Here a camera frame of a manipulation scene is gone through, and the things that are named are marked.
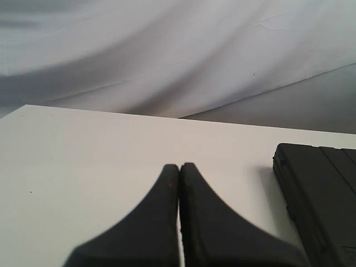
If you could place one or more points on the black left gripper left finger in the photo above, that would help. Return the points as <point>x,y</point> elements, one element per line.
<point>147,236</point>

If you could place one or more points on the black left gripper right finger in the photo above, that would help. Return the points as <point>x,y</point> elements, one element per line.
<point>213,234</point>

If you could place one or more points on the black plastic tool case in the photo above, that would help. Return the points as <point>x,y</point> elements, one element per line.
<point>318,185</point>

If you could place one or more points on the grey backdrop cloth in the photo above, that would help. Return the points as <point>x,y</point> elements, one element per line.
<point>271,63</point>

